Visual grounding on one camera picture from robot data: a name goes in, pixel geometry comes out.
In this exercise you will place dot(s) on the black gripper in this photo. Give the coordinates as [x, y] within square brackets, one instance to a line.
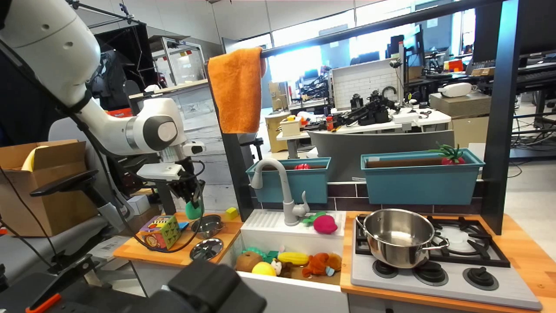
[188, 185]

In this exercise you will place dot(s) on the green pea plush toy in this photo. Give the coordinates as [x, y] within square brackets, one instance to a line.
[195, 213]

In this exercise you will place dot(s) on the orange cloth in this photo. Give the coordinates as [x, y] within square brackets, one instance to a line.
[236, 88]

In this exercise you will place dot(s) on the pink radish plush green leaves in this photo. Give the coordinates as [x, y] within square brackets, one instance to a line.
[325, 225]

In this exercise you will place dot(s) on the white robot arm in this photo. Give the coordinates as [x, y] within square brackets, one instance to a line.
[57, 53]

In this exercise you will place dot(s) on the yellow toy block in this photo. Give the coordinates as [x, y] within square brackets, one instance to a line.
[231, 215]

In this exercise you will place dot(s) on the grey toy faucet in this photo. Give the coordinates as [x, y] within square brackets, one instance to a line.
[285, 185]

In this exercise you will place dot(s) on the yellow lemon plush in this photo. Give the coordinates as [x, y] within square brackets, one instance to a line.
[264, 269]

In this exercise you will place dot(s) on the white toy sink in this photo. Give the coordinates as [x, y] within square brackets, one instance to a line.
[289, 232]

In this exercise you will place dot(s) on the yellow banana plush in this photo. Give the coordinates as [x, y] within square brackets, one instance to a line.
[294, 258]

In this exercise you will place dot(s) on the orange plush toy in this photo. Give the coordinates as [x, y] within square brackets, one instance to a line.
[320, 265]

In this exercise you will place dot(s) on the large steel pot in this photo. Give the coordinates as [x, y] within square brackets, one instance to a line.
[398, 237]

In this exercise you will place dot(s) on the grey toy stove top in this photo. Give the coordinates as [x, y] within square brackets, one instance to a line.
[462, 284]

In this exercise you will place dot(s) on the grey wood panel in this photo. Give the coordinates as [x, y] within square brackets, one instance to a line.
[214, 168]

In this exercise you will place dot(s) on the colourful fabric cube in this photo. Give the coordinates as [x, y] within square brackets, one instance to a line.
[160, 234]

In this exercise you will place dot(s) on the black bulky stand part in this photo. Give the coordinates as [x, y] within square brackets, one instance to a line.
[217, 289]

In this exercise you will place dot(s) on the small teal planter box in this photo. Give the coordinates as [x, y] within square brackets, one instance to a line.
[301, 185]

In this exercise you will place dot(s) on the cardboard box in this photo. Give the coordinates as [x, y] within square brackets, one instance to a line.
[52, 215]

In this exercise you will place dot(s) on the white pegboard panel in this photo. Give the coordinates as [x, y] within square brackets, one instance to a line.
[365, 84]

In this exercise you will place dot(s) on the large teal planter box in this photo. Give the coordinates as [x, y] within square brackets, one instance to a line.
[419, 183]

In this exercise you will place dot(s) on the red plant in planter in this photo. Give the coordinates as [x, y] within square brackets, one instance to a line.
[452, 154]

